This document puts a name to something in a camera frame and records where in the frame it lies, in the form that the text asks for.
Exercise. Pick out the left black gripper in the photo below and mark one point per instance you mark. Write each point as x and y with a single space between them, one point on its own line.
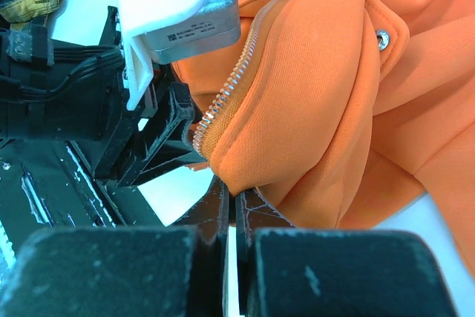
61 91

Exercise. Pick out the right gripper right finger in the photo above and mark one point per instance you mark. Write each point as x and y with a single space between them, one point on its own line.
286 271

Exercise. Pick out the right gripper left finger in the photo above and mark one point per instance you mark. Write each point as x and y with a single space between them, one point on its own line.
178 270

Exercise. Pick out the orange jacket pink lining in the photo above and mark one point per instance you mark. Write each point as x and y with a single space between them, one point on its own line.
341 112

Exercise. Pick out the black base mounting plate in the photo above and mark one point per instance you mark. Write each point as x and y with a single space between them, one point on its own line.
46 184

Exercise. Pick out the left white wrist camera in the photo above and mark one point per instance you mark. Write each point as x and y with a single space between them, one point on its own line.
166 31

